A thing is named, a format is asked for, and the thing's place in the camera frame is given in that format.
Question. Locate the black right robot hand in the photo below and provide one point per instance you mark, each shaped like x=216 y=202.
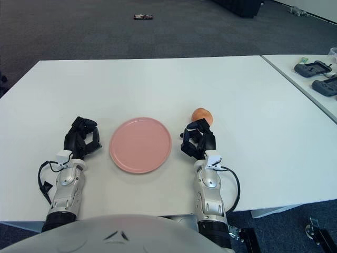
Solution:
x=204 y=143

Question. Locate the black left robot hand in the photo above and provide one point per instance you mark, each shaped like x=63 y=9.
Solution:
x=75 y=141

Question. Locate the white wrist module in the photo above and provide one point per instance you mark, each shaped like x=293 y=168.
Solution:
x=63 y=156
x=213 y=159

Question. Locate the grey robot torso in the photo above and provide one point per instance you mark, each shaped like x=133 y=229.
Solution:
x=110 y=237

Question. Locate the grey handheld controller with screen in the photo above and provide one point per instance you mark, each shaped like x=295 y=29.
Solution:
x=312 y=69

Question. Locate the pink round plate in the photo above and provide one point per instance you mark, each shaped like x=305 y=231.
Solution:
x=140 y=145

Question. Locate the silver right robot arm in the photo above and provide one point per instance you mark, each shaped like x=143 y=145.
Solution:
x=210 y=189

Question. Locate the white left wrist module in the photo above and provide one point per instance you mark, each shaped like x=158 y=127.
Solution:
x=63 y=156

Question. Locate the grey quadruped robot toy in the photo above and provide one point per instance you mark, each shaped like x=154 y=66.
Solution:
x=296 y=10

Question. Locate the green small packet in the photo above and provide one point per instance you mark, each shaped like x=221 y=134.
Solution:
x=303 y=60

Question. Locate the black furniture block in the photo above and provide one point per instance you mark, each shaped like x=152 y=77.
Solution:
x=239 y=8

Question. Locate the small dark object on floor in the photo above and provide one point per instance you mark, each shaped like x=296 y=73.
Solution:
x=143 y=17

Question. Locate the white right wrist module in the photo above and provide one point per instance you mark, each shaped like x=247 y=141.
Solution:
x=213 y=159

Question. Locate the black metal stand bracket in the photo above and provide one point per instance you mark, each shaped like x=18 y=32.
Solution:
x=322 y=237

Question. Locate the red yellow apple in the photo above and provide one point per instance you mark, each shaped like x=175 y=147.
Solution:
x=202 y=114

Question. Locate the clear plastic container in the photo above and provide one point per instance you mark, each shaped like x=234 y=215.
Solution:
x=333 y=52

